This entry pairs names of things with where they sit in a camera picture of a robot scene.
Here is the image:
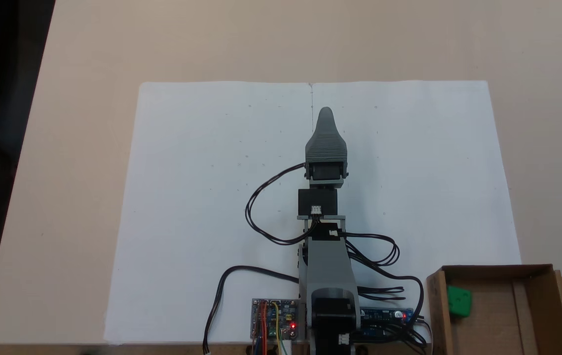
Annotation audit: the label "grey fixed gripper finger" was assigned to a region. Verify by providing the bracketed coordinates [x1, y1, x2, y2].
[305, 107, 348, 152]

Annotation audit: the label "green dice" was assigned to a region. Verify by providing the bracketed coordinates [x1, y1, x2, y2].
[446, 285, 473, 319]

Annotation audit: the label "white paper sheet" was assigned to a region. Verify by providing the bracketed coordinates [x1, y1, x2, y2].
[310, 80, 523, 346]
[103, 81, 315, 346]

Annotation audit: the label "blue circuit board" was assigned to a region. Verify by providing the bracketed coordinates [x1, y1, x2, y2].
[360, 308, 415, 342]

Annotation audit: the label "brown cardboard box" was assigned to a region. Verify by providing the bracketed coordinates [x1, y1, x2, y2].
[426, 264, 562, 355]

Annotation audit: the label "black gripper motor cable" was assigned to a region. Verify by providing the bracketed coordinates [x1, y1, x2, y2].
[244, 163, 319, 246]

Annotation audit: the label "black arm motor cable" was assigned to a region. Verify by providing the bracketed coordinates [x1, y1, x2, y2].
[340, 230, 427, 346]

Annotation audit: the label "circuit board with jumper wires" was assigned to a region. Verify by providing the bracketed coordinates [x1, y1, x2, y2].
[251, 298, 300, 342]

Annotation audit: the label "yellow jumper wire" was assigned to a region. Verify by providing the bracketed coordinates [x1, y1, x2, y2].
[271, 302, 287, 355]

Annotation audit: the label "black power cable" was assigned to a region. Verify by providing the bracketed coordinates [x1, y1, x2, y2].
[203, 266, 301, 355]

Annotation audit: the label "red jumper wire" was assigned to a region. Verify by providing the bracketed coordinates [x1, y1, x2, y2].
[259, 301, 268, 355]

